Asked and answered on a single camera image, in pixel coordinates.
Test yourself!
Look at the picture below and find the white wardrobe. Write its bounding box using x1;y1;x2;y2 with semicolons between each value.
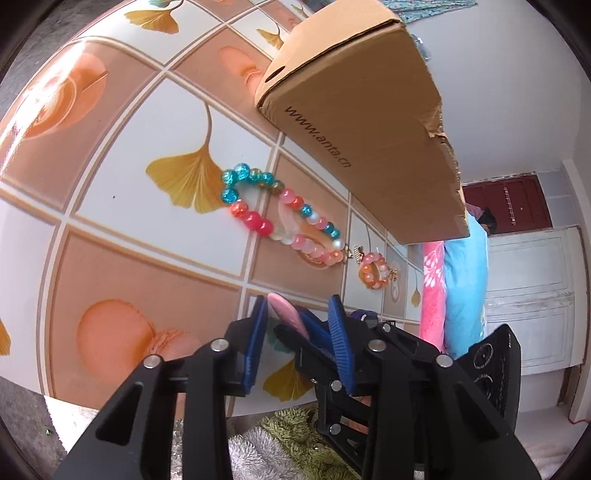
482;225;583;370

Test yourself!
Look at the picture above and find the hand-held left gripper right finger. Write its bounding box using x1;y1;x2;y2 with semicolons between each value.
327;295;542;480

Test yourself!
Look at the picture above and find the light blue pillow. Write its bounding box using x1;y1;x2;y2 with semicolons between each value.
443;226;490;361

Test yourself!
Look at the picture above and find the large multicolour bead bracelet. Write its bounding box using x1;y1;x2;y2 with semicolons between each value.
220;163;346;267

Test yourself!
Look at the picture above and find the dark red door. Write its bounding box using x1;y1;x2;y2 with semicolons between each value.
462;172;554;236

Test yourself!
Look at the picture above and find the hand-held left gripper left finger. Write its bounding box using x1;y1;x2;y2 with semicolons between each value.
54;295;269;480

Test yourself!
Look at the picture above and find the pink floral blanket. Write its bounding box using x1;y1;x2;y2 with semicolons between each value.
419;240;451;356

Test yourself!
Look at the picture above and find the person's right forearm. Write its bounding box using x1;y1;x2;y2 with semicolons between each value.
226;406;365;480

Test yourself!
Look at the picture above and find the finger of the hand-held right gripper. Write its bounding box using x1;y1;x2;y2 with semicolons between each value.
295;307;334;358
274;323;370;446

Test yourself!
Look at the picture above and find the brown cardboard box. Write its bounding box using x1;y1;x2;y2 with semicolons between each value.
253;0;472;244

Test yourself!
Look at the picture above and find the teal floral hanging cloth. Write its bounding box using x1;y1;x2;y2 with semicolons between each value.
383;0;478;23

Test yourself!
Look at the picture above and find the small orange bead bracelet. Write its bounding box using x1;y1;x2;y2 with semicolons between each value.
358;251;391;291

